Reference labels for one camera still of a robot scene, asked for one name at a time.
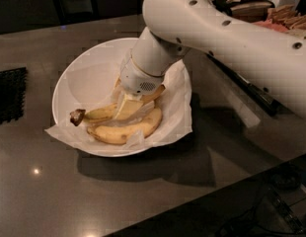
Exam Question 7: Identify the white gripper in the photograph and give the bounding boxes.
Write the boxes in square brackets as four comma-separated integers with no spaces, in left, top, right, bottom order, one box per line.
[111,49,164,120]

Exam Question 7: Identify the long banana with dark tip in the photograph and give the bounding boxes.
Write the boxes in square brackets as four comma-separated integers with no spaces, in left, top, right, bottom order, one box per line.
[69,84,167,127]

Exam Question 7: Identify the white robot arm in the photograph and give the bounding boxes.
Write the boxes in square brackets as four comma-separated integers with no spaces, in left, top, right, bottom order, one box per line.
[119,0,306,119]

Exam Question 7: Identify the curved yellow banana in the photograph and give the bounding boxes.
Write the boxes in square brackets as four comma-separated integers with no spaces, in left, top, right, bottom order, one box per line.
[87,107,163,145]

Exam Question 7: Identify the white round bowl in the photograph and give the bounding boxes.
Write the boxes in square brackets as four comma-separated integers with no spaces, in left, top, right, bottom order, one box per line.
[51,37,192,158]

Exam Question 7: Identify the dark machine in background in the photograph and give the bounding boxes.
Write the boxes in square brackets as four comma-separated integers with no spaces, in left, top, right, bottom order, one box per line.
[53,0,98,25]

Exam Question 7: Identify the black rubber mesh mat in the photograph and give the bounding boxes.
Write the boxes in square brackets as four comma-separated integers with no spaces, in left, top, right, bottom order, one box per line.
[0,67,28,124]

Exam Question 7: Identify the brown napkin stack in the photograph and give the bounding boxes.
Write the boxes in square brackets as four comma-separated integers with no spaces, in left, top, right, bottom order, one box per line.
[226,0,274,22]

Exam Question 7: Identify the pink sweetener packets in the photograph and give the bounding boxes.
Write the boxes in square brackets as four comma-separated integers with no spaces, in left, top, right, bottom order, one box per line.
[255,20,288,33]

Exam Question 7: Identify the black wire condiment caddy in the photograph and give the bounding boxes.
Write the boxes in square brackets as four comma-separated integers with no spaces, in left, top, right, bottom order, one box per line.
[205,0,306,117]

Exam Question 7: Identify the black cables under counter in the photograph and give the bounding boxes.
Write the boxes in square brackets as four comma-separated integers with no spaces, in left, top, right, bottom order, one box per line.
[215,161,306,237]

